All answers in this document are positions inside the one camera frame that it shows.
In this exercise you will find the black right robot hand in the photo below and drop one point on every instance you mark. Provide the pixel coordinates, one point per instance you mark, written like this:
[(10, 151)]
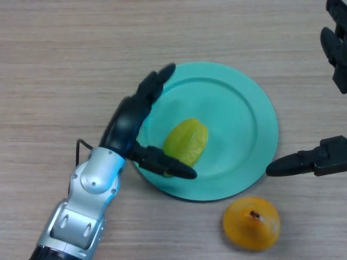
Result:
[(330, 157)]

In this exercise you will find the green round plate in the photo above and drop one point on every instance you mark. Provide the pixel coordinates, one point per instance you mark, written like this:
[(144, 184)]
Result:
[(233, 130)]

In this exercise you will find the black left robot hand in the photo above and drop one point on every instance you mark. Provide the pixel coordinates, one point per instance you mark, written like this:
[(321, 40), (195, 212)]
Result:
[(124, 124)]

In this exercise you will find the yellow green starfruit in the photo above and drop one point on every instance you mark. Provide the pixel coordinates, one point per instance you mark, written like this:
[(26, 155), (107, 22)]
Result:
[(188, 140)]

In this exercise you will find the orange pear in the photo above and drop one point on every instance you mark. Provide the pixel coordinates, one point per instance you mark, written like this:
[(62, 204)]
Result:
[(250, 228)]

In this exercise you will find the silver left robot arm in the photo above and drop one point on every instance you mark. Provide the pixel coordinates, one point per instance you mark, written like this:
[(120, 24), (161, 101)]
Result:
[(95, 176)]

